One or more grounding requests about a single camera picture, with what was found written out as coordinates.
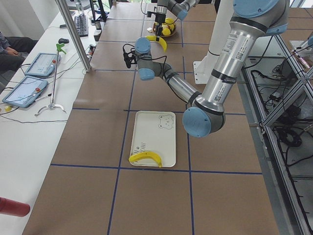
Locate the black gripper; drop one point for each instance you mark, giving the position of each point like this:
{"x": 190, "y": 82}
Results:
{"x": 160, "y": 18}

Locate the yellow banana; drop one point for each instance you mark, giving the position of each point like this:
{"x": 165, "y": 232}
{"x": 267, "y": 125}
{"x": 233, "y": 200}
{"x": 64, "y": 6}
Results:
{"x": 162, "y": 42}
{"x": 136, "y": 158}

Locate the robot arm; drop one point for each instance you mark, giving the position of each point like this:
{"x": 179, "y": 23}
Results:
{"x": 248, "y": 21}
{"x": 180, "y": 10}

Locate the brown wicker basket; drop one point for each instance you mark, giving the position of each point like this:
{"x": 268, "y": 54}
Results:
{"x": 171, "y": 27}

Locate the yellow lemon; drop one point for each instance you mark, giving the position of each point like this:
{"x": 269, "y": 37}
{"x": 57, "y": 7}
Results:
{"x": 166, "y": 32}

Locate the black keyboard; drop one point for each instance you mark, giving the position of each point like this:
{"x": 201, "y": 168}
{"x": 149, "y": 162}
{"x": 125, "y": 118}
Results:
{"x": 81, "y": 25}

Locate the black computer mouse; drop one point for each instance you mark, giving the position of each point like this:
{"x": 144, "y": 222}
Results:
{"x": 63, "y": 41}

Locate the white bear tray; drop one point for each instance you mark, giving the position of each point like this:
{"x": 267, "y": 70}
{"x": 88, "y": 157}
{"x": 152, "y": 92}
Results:
{"x": 155, "y": 131}

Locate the metal stand with green clip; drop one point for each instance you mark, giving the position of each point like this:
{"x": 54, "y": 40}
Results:
{"x": 52, "y": 104}

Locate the upper teach pendant tablet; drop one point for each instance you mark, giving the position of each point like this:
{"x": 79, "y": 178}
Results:
{"x": 42, "y": 66}

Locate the teach pendant tablet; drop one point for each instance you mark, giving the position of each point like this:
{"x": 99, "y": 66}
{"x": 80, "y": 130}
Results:
{"x": 26, "y": 92}
{"x": 42, "y": 66}

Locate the white side table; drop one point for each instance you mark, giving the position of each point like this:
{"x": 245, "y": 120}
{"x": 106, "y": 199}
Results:
{"x": 27, "y": 142}

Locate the lower teach pendant tablet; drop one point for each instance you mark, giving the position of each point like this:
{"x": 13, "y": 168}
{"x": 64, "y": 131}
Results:
{"x": 26, "y": 92}

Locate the seated person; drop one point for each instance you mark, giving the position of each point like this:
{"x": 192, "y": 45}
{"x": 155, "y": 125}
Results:
{"x": 11, "y": 49}

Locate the red cylinder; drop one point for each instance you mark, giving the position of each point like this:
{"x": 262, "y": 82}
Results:
{"x": 14, "y": 208}

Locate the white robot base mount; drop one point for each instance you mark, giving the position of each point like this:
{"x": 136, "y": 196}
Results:
{"x": 212, "y": 49}

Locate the aluminium frame post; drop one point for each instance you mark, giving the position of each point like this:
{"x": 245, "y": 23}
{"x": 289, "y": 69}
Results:
{"x": 62, "y": 5}

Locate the aluminium frame rack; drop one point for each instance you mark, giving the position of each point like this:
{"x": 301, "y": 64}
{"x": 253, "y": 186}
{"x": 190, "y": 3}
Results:
{"x": 276, "y": 82}

